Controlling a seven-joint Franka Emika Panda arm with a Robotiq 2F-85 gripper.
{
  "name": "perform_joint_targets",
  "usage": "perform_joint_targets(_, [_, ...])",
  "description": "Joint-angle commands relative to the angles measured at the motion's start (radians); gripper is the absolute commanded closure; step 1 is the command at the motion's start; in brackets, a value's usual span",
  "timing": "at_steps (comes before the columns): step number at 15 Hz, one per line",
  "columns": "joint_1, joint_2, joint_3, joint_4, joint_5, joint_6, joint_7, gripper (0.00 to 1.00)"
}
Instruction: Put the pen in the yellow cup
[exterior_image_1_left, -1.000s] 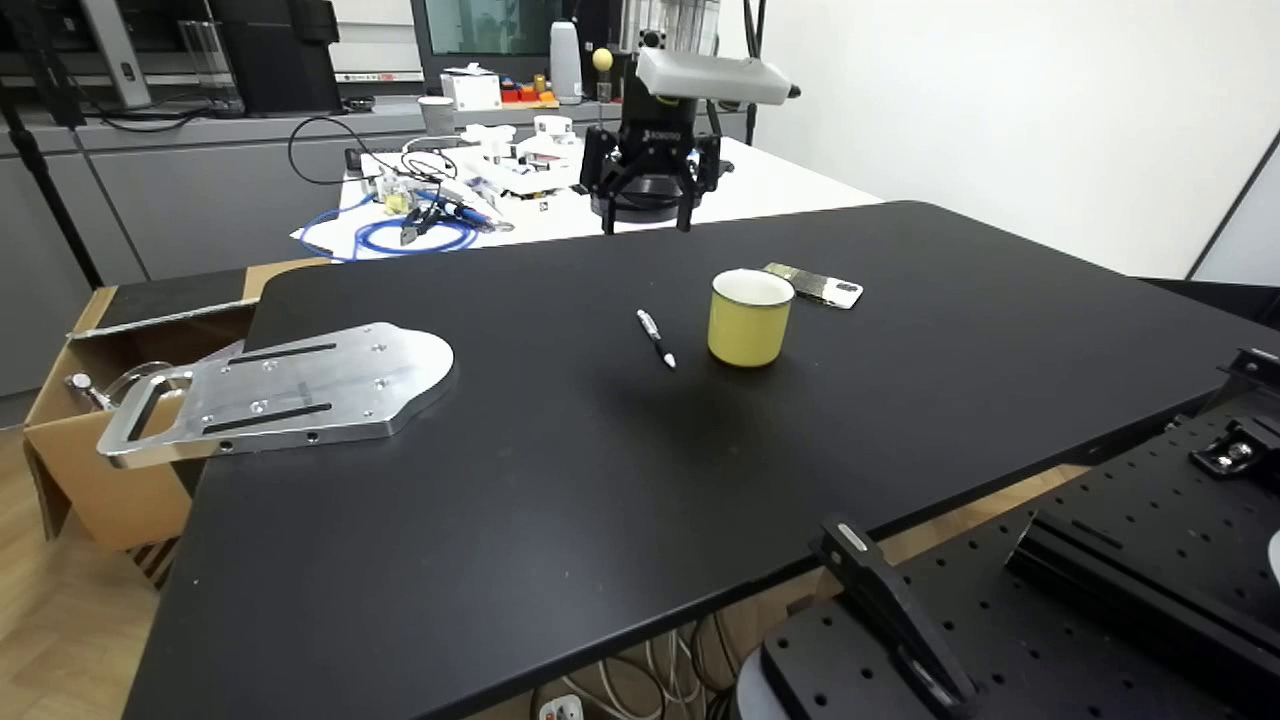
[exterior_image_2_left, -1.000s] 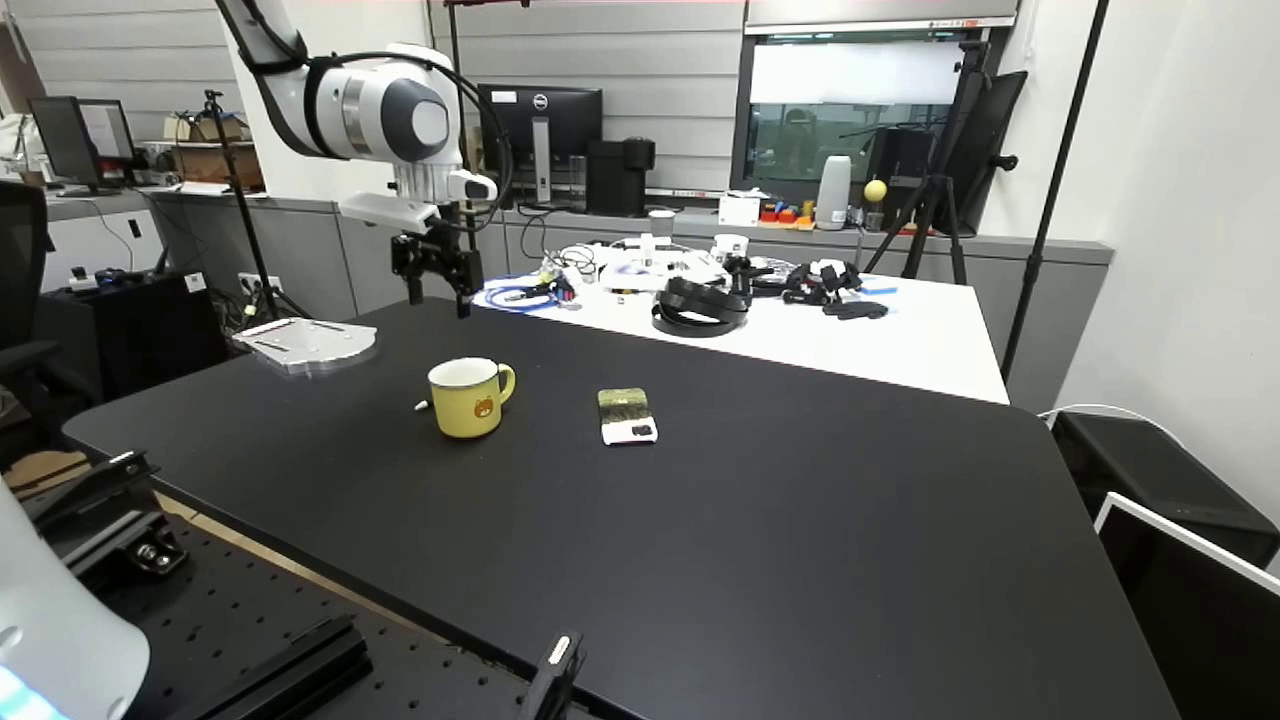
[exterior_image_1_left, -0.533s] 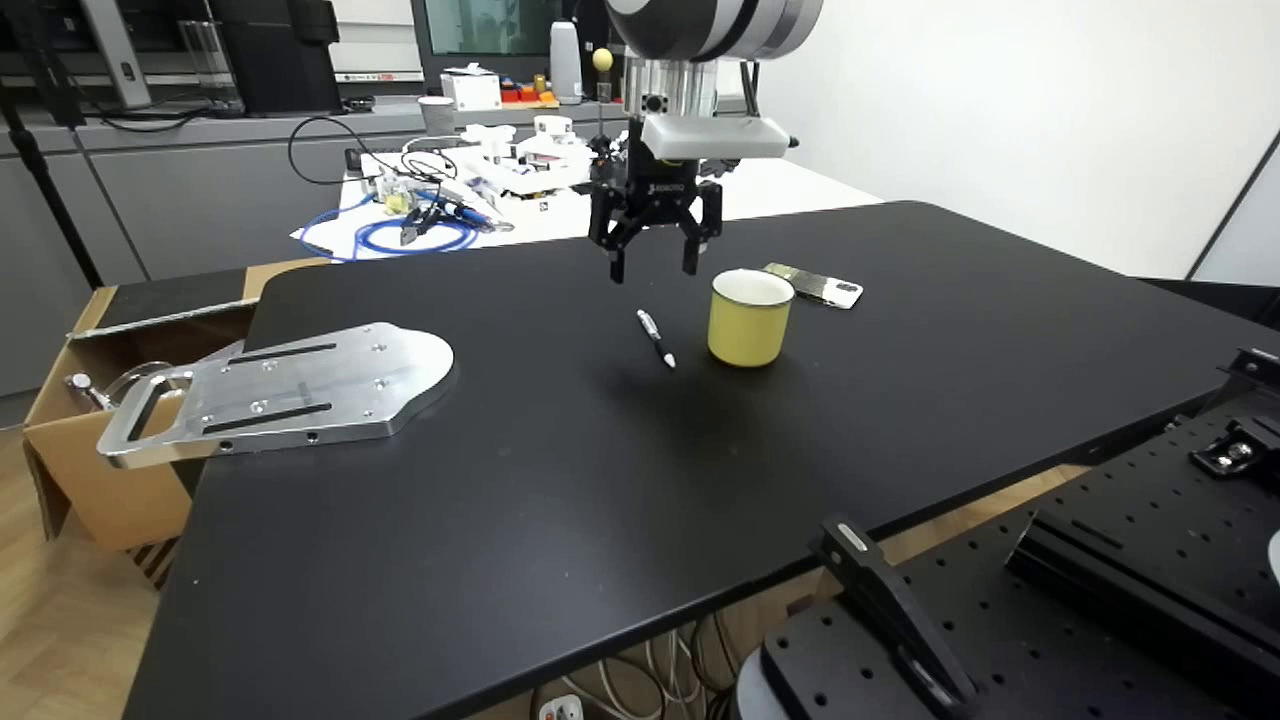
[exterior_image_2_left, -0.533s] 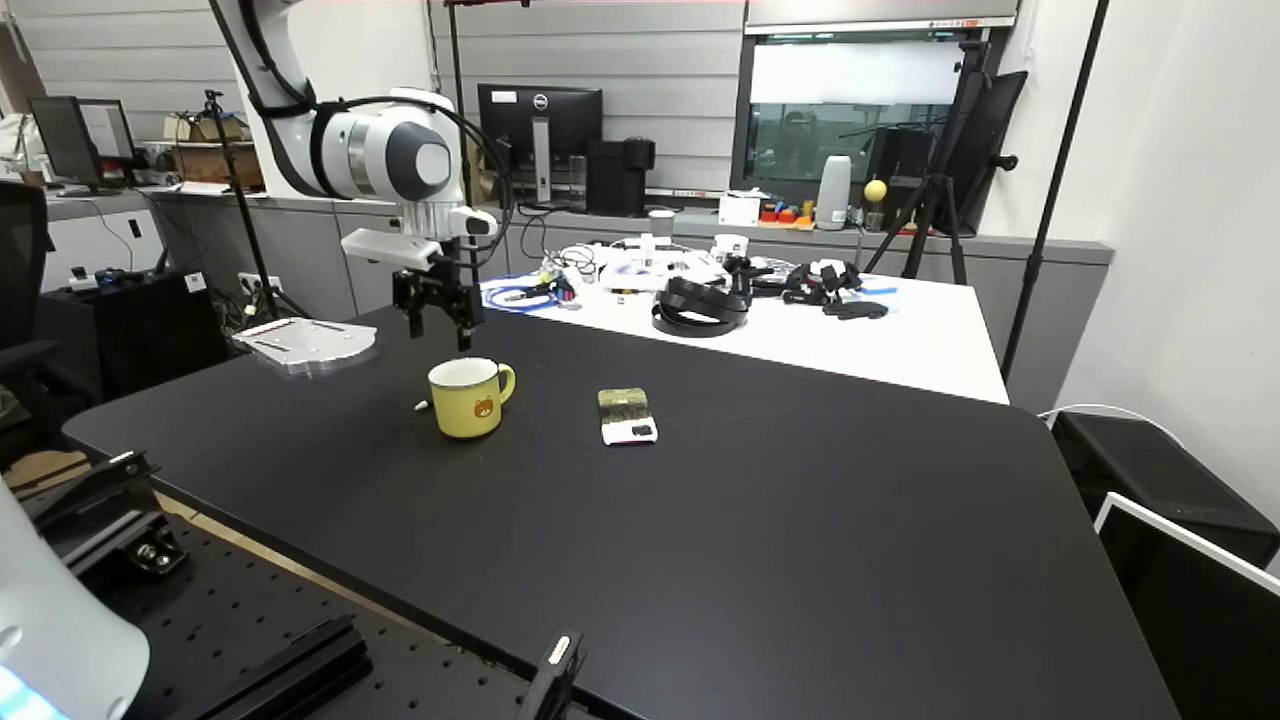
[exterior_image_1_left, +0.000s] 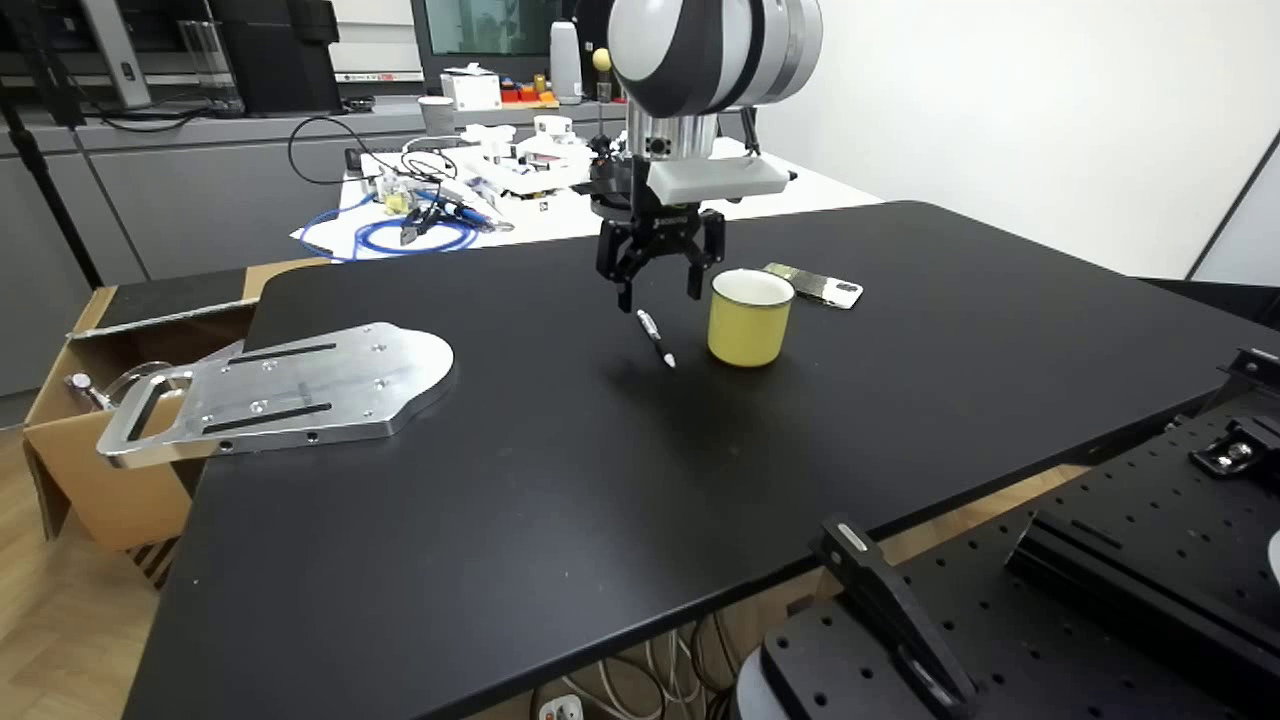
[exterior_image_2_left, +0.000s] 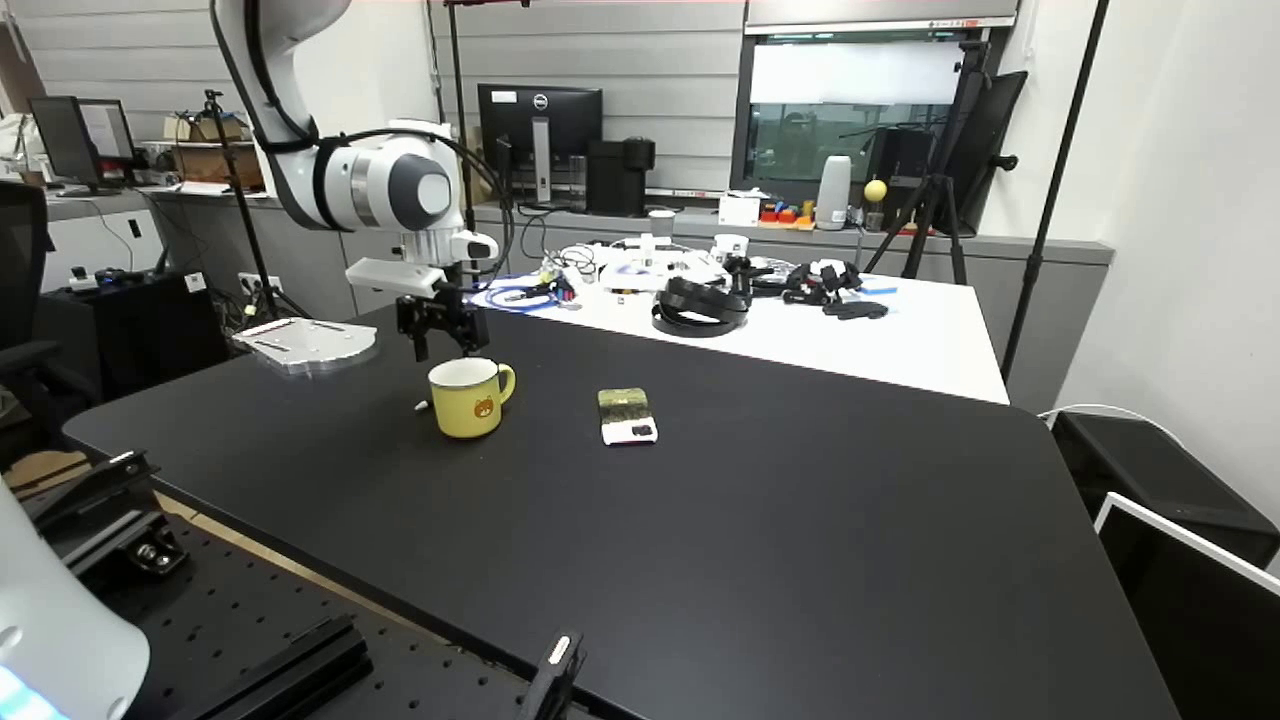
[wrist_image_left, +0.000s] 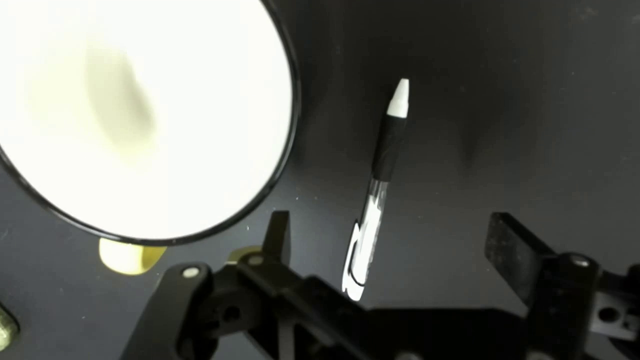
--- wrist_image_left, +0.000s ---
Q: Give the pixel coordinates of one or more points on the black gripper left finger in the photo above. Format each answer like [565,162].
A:
[278,237]

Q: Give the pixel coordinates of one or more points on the yellow enamel cup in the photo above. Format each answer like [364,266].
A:
[142,120]

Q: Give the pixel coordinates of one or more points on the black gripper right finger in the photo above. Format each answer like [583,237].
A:
[516,257]

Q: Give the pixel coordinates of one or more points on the black white pen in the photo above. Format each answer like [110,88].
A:
[383,181]

